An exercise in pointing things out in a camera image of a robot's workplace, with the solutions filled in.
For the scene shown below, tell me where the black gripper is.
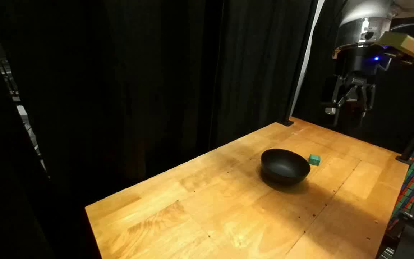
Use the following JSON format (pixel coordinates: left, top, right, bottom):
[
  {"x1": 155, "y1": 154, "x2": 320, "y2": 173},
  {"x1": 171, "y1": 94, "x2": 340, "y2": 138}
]
[{"x1": 325, "y1": 42, "x2": 394, "y2": 127}]

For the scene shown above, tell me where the black bowl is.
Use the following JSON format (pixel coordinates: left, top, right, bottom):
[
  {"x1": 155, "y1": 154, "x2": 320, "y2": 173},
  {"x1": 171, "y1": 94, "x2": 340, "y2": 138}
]
[{"x1": 260, "y1": 147, "x2": 312, "y2": 186}]

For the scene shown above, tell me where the white vertical strip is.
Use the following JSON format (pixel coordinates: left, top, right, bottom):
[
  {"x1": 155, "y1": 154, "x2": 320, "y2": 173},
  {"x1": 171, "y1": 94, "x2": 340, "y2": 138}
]
[{"x1": 287, "y1": 0, "x2": 328, "y2": 120}]

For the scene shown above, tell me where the black table clamp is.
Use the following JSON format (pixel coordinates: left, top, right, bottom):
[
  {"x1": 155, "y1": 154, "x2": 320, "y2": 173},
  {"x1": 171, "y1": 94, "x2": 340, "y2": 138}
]
[
  {"x1": 395, "y1": 153, "x2": 414, "y2": 166},
  {"x1": 277, "y1": 117, "x2": 296, "y2": 128}
]

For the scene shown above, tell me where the dark equipment with orange strap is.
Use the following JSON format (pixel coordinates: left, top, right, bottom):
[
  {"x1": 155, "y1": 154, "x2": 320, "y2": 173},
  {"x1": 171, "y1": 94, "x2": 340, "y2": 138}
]
[{"x1": 375, "y1": 199, "x2": 414, "y2": 259}]

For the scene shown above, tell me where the grey metal frame post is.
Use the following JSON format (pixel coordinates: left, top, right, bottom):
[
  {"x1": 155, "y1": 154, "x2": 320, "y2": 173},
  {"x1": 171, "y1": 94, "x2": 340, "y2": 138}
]
[{"x1": 0, "y1": 0, "x2": 52, "y2": 180}]

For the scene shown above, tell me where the black curtain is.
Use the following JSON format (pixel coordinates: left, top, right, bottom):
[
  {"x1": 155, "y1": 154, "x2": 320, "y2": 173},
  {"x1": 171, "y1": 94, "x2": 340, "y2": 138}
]
[{"x1": 0, "y1": 0, "x2": 414, "y2": 259}]

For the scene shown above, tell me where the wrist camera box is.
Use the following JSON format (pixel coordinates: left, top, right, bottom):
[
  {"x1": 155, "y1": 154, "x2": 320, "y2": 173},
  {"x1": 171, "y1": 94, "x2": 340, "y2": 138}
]
[{"x1": 378, "y1": 30, "x2": 414, "y2": 68}]

